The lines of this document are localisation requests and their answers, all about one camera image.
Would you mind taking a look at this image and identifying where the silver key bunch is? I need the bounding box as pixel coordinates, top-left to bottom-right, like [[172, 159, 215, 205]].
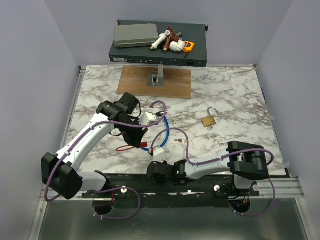
[[174, 138, 187, 144]]

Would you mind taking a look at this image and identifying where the aluminium frame profile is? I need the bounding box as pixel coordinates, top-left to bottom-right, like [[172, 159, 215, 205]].
[[39, 178, 306, 201]]

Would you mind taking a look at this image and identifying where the brass padlock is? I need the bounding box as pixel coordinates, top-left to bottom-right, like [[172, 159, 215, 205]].
[[201, 106, 217, 130]]

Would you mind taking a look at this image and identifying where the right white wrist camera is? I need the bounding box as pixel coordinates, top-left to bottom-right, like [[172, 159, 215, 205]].
[[149, 146, 165, 162]]

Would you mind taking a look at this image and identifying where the red cable lock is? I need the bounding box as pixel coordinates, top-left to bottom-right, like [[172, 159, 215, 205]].
[[115, 142, 148, 152]]

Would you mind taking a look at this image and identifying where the purple cable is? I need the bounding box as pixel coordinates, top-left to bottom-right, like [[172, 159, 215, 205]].
[[152, 127, 277, 218], [44, 100, 168, 221]]

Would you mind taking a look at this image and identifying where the black mounting rail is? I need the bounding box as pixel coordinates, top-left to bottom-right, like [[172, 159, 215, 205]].
[[82, 174, 260, 209]]

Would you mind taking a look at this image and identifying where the white elbow pipe fitting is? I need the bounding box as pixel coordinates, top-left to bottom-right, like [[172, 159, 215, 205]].
[[169, 40, 186, 52]]

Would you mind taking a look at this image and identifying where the grey plastic case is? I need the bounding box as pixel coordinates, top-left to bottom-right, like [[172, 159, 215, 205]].
[[113, 23, 159, 48]]

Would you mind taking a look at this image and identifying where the wooden board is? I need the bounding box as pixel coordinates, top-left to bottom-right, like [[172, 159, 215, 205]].
[[116, 66, 192, 100]]

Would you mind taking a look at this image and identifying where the metal stand post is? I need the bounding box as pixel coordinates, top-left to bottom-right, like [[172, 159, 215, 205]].
[[147, 65, 165, 88]]

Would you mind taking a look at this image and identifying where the dark grey pipe piece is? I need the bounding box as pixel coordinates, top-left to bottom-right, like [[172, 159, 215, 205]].
[[176, 32, 183, 38]]

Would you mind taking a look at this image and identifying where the white straight pipe fitting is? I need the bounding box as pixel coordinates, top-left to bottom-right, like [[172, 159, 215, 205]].
[[150, 30, 171, 51]]

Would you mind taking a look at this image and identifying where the blue cable lock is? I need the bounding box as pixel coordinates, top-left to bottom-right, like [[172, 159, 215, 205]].
[[139, 111, 171, 152]]

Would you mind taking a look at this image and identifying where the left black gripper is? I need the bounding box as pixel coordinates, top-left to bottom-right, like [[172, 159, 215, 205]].
[[117, 118, 149, 149]]

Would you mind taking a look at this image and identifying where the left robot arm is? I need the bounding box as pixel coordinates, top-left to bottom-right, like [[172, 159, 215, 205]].
[[41, 92, 147, 200]]

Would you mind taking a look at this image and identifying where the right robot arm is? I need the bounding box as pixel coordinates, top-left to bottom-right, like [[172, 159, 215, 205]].
[[146, 141, 275, 196]]

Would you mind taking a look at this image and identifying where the brown pipe fitting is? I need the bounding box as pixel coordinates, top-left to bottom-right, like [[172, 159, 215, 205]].
[[163, 26, 180, 53]]

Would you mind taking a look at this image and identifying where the yellow tape measure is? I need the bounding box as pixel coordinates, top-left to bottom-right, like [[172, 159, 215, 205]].
[[182, 41, 196, 53]]

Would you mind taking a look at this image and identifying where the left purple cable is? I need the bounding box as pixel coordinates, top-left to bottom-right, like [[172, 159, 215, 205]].
[[44, 100, 168, 221]]

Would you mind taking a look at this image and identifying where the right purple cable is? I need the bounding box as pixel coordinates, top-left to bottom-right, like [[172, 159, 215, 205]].
[[152, 127, 277, 218]]

